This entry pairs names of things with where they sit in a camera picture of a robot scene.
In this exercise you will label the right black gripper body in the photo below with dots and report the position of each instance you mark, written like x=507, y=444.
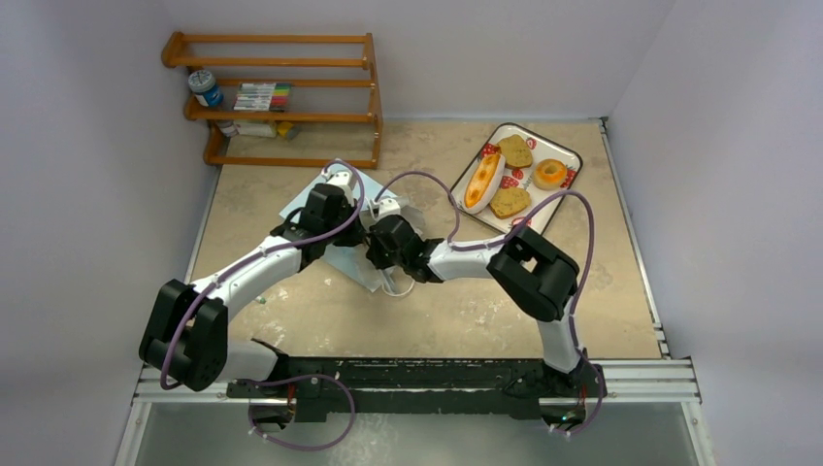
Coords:
x=380, y=250

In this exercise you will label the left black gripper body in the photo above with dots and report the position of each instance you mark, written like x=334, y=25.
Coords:
x=349, y=235

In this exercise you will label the white blue paper bag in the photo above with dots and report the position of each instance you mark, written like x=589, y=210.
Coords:
x=353, y=261

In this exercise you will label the fake long bread roll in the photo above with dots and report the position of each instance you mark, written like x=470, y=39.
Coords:
x=483, y=183

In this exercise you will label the fake toast slice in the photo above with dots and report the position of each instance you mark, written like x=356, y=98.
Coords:
x=516, y=152
x=509, y=201

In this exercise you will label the strawberry pattern tray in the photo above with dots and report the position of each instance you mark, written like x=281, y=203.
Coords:
x=542, y=148

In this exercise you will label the fake round bread bun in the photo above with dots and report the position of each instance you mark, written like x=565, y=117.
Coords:
x=549, y=174

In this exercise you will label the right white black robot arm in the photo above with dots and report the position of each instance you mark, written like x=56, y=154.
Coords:
x=543, y=281

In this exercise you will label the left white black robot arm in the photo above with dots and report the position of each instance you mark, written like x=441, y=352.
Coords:
x=186, y=337

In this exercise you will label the yellow small block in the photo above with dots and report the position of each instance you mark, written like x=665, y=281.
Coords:
x=287, y=130

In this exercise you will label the coloured marker pen box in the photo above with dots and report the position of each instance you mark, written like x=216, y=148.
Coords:
x=262, y=97

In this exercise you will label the wooden shelf rack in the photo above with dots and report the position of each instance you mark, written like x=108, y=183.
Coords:
x=178, y=53

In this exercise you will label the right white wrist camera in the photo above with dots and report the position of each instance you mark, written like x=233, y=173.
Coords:
x=382, y=208

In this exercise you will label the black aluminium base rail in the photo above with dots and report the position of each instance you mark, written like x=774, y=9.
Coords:
x=316, y=387

